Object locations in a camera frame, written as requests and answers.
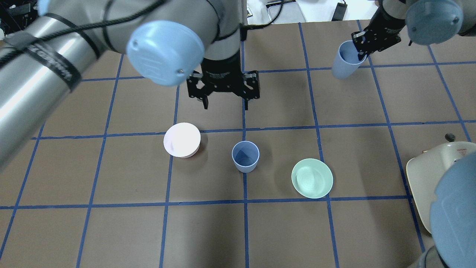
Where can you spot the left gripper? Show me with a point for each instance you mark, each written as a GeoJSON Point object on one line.
{"type": "Point", "coordinates": [222, 72]}

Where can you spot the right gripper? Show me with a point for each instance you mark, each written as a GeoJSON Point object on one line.
{"type": "Point", "coordinates": [380, 30]}

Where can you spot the blue cup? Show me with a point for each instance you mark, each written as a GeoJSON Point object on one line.
{"type": "Point", "coordinates": [346, 61]}
{"type": "Point", "coordinates": [245, 156]}

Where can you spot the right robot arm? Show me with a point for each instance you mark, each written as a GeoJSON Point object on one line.
{"type": "Point", "coordinates": [452, 214]}

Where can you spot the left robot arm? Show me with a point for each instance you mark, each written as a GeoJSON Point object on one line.
{"type": "Point", "coordinates": [166, 41]}

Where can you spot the black power adapter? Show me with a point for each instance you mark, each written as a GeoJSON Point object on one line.
{"type": "Point", "coordinates": [339, 12]}

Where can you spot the pink bowl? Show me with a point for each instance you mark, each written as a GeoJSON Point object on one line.
{"type": "Point", "coordinates": [182, 140]}

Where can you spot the green bowl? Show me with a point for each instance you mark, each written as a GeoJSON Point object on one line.
{"type": "Point", "coordinates": [312, 178]}

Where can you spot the cream toaster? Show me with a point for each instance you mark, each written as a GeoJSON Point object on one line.
{"type": "Point", "coordinates": [425, 171]}

